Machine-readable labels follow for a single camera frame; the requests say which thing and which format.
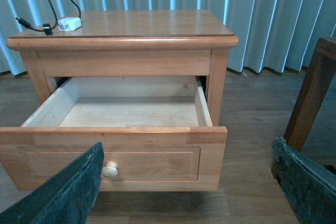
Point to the dark wooden furniture leg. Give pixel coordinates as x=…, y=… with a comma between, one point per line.
x=313, y=90

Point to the white charger with black cable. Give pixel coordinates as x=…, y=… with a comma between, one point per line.
x=64, y=24

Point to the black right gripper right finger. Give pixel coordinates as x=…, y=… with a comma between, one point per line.
x=308, y=187

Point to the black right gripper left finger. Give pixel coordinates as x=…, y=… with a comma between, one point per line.
x=67, y=197

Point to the light green curtain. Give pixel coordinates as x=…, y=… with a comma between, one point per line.
x=275, y=34

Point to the wooden drawer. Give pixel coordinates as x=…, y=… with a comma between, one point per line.
x=156, y=133

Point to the wooden nightstand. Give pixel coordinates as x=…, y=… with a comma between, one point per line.
x=132, y=43

